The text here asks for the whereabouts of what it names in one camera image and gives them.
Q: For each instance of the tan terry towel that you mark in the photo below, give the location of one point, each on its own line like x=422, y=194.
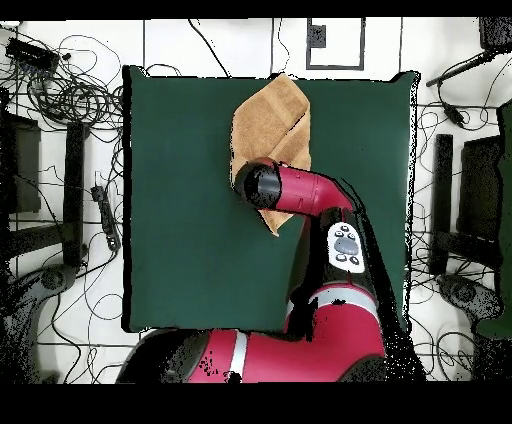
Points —
x=268, y=120

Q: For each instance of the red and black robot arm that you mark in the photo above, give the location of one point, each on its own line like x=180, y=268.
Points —
x=340, y=332

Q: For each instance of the dark green tablecloth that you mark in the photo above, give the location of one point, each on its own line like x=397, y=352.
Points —
x=192, y=200

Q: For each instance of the black power strip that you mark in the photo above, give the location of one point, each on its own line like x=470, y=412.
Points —
x=106, y=216

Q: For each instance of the black stand base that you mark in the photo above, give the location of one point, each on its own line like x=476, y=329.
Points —
x=468, y=296
x=56, y=278

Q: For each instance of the black power adapter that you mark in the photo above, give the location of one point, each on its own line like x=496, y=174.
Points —
x=454, y=115

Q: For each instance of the black tripod leg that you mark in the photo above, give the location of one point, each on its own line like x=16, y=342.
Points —
x=460, y=68

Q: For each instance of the black electronics box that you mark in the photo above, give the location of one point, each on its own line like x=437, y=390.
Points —
x=32, y=54

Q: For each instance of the black speckled box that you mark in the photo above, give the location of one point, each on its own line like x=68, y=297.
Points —
x=496, y=34

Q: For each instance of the black metal frame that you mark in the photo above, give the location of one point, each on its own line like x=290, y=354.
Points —
x=442, y=192
x=74, y=192

